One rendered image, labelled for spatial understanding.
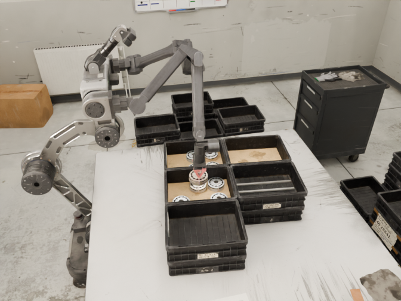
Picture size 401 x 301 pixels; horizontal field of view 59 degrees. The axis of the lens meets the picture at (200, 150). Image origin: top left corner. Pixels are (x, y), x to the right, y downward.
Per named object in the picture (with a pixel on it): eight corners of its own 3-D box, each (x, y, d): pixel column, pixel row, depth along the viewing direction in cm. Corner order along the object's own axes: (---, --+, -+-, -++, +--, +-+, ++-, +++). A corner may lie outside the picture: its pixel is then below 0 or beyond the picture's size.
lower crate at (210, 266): (168, 278, 179) (166, 263, 172) (167, 233, 203) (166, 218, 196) (246, 271, 182) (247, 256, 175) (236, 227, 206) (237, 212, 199)
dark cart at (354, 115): (307, 171, 357) (324, 90, 304) (289, 146, 393) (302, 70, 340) (361, 163, 366) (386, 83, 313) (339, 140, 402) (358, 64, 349)
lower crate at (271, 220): (236, 227, 206) (237, 212, 199) (228, 192, 230) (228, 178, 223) (302, 221, 209) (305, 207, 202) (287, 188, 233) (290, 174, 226)
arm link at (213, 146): (194, 130, 185) (196, 130, 177) (215, 128, 187) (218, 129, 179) (195, 153, 187) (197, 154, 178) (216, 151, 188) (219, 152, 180)
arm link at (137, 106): (182, 40, 181) (185, 36, 171) (203, 58, 183) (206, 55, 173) (126, 107, 179) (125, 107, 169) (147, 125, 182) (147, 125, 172)
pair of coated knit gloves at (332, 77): (318, 83, 324) (319, 80, 322) (309, 74, 339) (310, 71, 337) (344, 80, 328) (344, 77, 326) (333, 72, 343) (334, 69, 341)
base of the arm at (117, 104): (112, 111, 180) (108, 89, 173) (128, 109, 181) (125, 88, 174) (112, 119, 173) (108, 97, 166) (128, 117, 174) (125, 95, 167)
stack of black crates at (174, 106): (176, 146, 372) (174, 108, 346) (173, 131, 396) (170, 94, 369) (213, 141, 378) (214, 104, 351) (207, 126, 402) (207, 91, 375)
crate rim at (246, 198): (237, 201, 194) (237, 198, 193) (228, 168, 218) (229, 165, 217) (308, 196, 197) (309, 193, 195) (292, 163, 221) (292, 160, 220)
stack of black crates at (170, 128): (141, 175, 334) (135, 135, 307) (139, 156, 358) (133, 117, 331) (182, 169, 340) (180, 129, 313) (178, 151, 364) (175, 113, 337)
